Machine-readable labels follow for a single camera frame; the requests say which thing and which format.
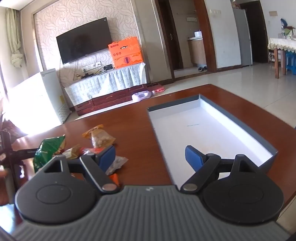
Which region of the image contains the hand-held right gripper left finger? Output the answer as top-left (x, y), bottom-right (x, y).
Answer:
top-left (43, 145), bottom-right (118, 193)

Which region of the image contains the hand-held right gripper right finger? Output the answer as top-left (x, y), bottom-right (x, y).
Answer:
top-left (180, 145), bottom-right (257, 194)

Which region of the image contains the small clear candy packet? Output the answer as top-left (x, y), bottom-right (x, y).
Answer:
top-left (105, 156), bottom-right (129, 175)

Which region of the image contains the red brown snack bar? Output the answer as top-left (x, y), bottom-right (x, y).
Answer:
top-left (81, 147), bottom-right (105, 156)

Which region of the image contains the orange clear peanut packet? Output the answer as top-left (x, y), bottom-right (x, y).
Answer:
top-left (82, 124), bottom-right (116, 149)

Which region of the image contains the green chip bag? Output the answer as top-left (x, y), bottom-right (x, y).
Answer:
top-left (33, 134), bottom-right (66, 173)

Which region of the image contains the grey cardboard box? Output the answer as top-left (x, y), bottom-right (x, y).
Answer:
top-left (147, 94), bottom-right (279, 186)

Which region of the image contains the gold candy packet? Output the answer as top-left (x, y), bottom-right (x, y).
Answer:
top-left (62, 144), bottom-right (81, 160)

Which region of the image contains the white chest freezer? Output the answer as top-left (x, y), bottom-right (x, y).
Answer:
top-left (7, 68), bottom-right (70, 136)

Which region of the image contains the purple white floor scale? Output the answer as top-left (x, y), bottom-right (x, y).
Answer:
top-left (131, 91), bottom-right (156, 102)

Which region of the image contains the tv stand with white cloth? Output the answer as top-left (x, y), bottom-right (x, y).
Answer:
top-left (64, 62), bottom-right (147, 112)

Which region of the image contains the red flat floor item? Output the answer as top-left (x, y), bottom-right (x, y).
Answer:
top-left (148, 84), bottom-right (165, 93)

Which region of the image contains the orange carton box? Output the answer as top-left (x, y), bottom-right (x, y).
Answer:
top-left (108, 36), bottom-right (143, 69)

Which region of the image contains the beige kitchen cabinet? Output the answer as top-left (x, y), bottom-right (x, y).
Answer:
top-left (187, 37), bottom-right (207, 66)

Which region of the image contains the cream tied curtain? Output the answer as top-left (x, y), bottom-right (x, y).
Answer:
top-left (6, 8), bottom-right (25, 68)

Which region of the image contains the wooden dining table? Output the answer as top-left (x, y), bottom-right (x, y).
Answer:
top-left (268, 47), bottom-right (287, 79)

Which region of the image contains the dark wooden door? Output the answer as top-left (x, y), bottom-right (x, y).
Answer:
top-left (158, 0), bottom-right (183, 70)
top-left (239, 2), bottom-right (270, 63)

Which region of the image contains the silver refrigerator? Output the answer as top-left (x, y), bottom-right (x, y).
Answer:
top-left (232, 7), bottom-right (253, 67)

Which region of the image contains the blue plastic stool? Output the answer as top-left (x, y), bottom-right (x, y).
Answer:
top-left (285, 51), bottom-right (296, 75)

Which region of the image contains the black wall television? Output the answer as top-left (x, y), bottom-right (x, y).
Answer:
top-left (56, 18), bottom-right (113, 65)

